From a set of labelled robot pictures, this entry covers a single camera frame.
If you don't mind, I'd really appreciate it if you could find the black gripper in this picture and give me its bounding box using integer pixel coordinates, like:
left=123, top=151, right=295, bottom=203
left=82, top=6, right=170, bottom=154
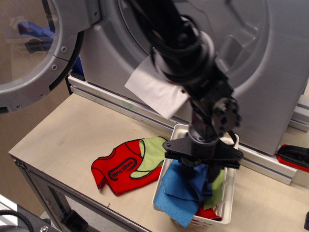
left=163, top=131, right=243, bottom=183

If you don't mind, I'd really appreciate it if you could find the dark blue garment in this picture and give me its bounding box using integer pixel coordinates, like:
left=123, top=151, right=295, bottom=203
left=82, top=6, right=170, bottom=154
left=188, top=164, right=212, bottom=203

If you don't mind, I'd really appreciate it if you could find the light blue felt cloth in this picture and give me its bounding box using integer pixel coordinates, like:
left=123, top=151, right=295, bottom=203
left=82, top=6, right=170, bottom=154
left=154, top=160, right=202, bottom=228

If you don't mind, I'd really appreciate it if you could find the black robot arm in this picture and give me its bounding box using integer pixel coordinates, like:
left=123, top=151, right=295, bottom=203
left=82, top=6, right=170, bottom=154
left=127, top=0, right=243, bottom=183

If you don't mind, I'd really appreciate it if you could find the white plastic laundry basket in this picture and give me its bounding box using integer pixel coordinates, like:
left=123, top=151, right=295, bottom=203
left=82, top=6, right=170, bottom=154
left=152, top=123, right=239, bottom=225

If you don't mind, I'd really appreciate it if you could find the grey toy washing machine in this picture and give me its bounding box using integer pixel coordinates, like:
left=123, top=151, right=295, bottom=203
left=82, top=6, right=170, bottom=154
left=80, top=0, right=309, bottom=154

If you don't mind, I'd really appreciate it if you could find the round grey machine door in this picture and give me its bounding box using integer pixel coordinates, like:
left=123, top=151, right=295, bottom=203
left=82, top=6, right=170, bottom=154
left=0, top=0, right=100, bottom=114

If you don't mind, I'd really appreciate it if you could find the green cloth in basket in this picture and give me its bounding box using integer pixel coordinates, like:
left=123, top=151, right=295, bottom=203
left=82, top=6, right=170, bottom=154
left=203, top=170, right=224, bottom=210

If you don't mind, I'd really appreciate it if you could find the red cloth in basket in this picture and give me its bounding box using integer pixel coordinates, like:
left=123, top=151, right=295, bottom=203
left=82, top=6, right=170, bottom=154
left=195, top=204, right=222, bottom=221

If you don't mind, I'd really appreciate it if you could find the green shirt on table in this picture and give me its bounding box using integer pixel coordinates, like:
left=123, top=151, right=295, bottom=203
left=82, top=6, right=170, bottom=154
left=130, top=136, right=167, bottom=179

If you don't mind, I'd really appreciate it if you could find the red little tikes shirt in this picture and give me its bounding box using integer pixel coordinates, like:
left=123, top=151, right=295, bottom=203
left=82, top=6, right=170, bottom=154
left=91, top=139, right=162, bottom=195

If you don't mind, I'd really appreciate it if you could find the red black clamp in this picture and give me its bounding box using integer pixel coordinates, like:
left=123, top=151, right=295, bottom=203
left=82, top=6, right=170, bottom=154
left=276, top=145, right=309, bottom=173

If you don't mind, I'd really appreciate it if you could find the white grey cloth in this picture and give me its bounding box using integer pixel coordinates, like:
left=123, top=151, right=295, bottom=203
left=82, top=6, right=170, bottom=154
left=125, top=56, right=191, bottom=119

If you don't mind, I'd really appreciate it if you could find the blue clamp behind door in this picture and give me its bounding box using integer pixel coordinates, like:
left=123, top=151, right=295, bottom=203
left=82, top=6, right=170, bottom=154
left=17, top=20, right=55, bottom=39

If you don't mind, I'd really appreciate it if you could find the aluminium extrusion rail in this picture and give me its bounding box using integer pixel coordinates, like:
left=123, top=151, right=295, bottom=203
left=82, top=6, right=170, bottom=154
left=68, top=76, right=309, bottom=187

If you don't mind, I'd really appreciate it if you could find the metal table frame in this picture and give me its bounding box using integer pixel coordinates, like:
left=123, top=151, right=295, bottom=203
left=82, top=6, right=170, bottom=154
left=12, top=156, right=148, bottom=232

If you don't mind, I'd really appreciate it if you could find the black braided cable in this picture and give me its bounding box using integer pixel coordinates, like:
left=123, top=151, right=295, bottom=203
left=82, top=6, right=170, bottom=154
left=0, top=209, right=34, bottom=232

